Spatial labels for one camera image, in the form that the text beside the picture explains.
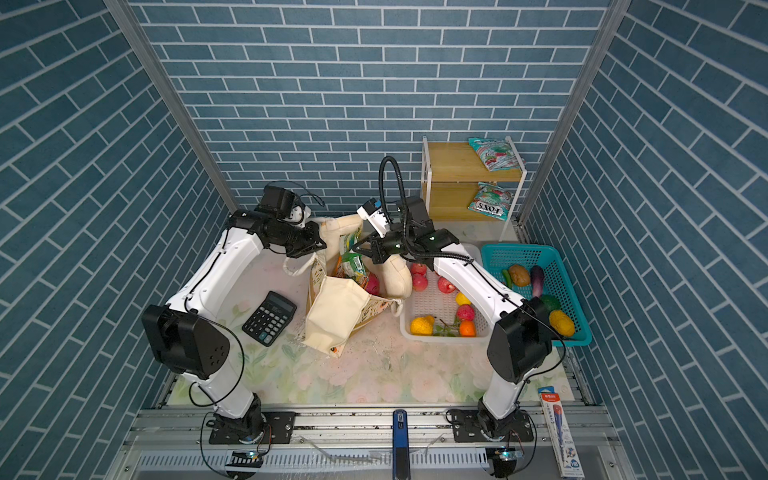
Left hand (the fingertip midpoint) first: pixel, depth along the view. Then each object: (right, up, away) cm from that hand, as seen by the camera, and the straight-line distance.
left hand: (328, 243), depth 82 cm
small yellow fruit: (+39, -18, +11) cm, 45 cm away
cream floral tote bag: (+4, -16, -7) cm, 18 cm away
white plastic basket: (+32, -22, +12) cm, 41 cm away
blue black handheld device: (+20, -48, -12) cm, 54 cm away
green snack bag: (+7, -5, -6) cm, 10 cm away
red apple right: (+26, -8, +17) cm, 32 cm away
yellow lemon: (+26, -24, +3) cm, 36 cm away
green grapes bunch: (+33, -26, +5) cm, 43 cm away
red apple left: (+26, -12, +14) cm, 32 cm away
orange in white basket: (+40, -25, +4) cm, 47 cm away
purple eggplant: (+66, -13, +16) cm, 69 cm away
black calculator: (-21, -23, +9) cm, 32 cm away
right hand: (+8, -1, -7) cm, 10 cm away
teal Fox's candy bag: (+52, +15, +20) cm, 58 cm away
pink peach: (+40, -21, +7) cm, 46 cm away
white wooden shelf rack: (+36, +22, +10) cm, 43 cm away
